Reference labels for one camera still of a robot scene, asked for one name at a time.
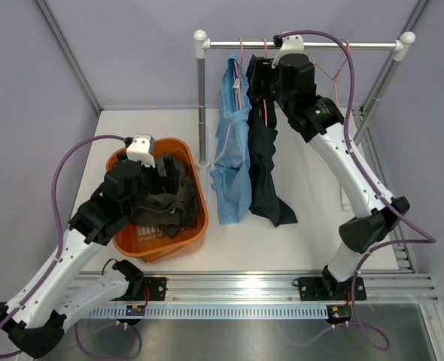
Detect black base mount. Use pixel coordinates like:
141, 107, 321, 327
292, 276, 367, 302
114, 277, 167, 302

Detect orange plastic laundry basket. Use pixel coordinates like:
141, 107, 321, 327
114, 138, 208, 262

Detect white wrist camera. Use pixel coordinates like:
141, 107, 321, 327
271, 32, 305, 69
126, 134, 156, 168

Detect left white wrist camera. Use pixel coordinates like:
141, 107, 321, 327
126, 134, 156, 168

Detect pink hanger of green shorts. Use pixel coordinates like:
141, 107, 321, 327
308, 53, 348, 106

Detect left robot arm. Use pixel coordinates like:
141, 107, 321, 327
0, 156, 180, 359

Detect dark navy shorts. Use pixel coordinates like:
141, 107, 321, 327
245, 54, 298, 228

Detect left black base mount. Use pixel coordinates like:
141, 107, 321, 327
114, 277, 167, 302

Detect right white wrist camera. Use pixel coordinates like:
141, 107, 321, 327
271, 32, 305, 69

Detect slotted grey cable duct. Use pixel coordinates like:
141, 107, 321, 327
90, 305, 353, 320

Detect aluminium rail frame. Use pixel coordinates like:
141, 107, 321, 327
67, 232, 439, 304

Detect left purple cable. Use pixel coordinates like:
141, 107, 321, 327
0, 134, 142, 358

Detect light blue shorts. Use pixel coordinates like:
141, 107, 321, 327
210, 53, 252, 226

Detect olive green shorts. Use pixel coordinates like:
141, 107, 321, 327
129, 153, 199, 238

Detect white metal clothes rack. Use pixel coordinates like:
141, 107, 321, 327
193, 29, 416, 168

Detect pink hanger of navy shorts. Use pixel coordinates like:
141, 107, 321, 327
257, 38, 269, 127

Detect pink hanger of blue shorts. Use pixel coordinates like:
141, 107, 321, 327
230, 38, 246, 112

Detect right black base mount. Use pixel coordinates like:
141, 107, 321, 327
292, 276, 367, 302

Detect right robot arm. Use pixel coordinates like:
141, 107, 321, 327
249, 53, 409, 299

